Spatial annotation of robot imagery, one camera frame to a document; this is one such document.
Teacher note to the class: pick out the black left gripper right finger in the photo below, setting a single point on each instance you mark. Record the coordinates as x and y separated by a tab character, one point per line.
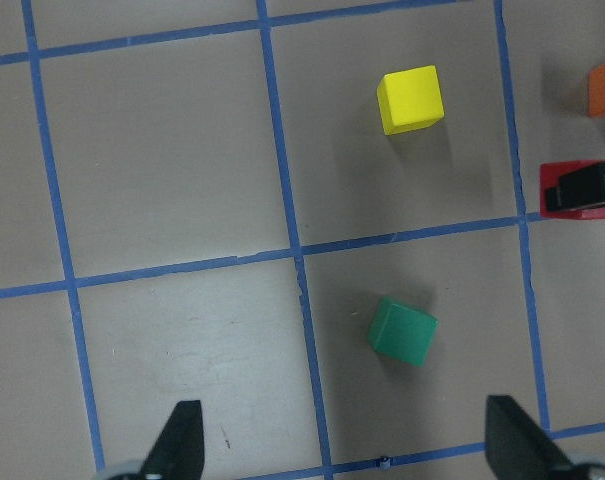
517	448

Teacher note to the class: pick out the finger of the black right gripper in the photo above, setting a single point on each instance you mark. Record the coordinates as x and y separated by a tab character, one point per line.
582	187

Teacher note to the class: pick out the green wooden block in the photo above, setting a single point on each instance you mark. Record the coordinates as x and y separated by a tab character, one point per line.
402	331

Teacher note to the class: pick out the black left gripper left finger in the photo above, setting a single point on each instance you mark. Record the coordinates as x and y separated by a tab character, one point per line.
178	452

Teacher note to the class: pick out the yellow wooden block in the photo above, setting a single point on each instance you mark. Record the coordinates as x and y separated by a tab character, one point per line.
410	100

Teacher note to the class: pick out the red wooden block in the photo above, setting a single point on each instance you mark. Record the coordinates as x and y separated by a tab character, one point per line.
549	175

